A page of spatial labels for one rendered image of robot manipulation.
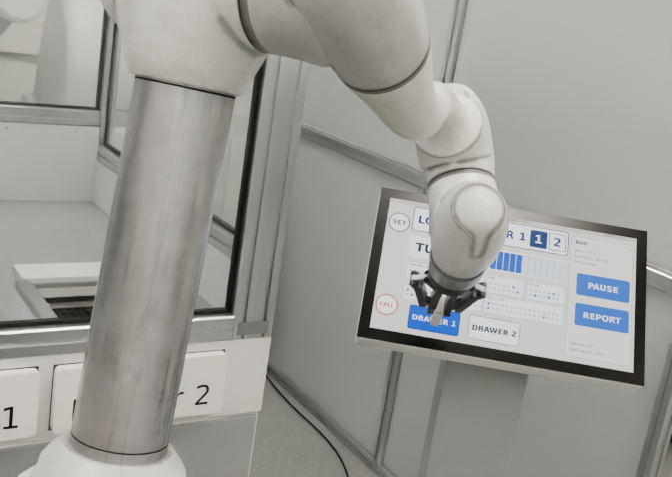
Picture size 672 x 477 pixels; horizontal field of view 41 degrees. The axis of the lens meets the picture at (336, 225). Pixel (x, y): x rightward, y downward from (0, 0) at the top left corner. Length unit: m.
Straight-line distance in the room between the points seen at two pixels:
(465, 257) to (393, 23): 0.53
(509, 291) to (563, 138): 0.82
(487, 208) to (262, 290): 0.49
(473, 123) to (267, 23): 0.54
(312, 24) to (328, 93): 2.57
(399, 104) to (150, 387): 0.37
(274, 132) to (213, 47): 0.65
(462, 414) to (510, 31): 1.22
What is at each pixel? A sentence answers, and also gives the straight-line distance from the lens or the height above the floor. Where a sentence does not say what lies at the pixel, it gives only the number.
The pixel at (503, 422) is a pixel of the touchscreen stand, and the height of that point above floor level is 0.80.
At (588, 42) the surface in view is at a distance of 2.41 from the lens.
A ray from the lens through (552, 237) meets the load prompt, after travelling 1.75.
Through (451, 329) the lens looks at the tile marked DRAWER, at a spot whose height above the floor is 0.99.
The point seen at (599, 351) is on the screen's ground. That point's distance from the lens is 1.69.
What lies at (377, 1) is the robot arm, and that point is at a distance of 0.78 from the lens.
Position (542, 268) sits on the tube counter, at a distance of 1.72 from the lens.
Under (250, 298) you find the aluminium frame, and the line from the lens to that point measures 1.55.
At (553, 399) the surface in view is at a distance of 2.49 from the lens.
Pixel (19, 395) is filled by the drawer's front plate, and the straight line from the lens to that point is 1.45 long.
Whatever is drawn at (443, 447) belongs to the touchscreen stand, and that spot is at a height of 0.72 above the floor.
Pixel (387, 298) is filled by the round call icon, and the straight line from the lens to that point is 1.65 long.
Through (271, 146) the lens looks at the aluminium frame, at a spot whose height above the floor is 1.29.
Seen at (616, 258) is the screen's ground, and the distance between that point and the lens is 1.77.
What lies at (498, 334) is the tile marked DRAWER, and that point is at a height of 1.00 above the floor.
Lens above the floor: 1.54
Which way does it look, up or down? 14 degrees down
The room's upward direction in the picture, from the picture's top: 9 degrees clockwise
